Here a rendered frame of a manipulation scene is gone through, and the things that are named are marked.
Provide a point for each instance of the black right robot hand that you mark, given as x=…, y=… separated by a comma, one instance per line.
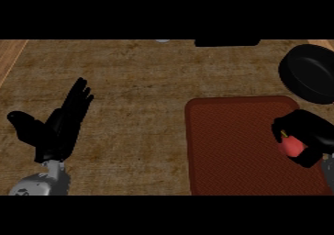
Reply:
x=317, y=134

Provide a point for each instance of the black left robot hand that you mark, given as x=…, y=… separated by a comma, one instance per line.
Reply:
x=62, y=128

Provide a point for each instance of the red bell pepper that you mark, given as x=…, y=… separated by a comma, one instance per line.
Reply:
x=292, y=147

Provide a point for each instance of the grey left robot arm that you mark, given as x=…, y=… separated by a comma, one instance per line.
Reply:
x=44, y=182

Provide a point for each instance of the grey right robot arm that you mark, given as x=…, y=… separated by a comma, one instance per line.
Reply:
x=333, y=173

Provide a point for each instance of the red-brown tray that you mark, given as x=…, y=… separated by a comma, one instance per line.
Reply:
x=252, y=147

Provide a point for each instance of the black pot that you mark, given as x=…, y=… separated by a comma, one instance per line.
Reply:
x=312, y=73

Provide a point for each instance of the black appliance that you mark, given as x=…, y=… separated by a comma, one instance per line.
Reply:
x=227, y=42

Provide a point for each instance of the small pale grey object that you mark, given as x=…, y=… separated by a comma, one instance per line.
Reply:
x=163, y=40

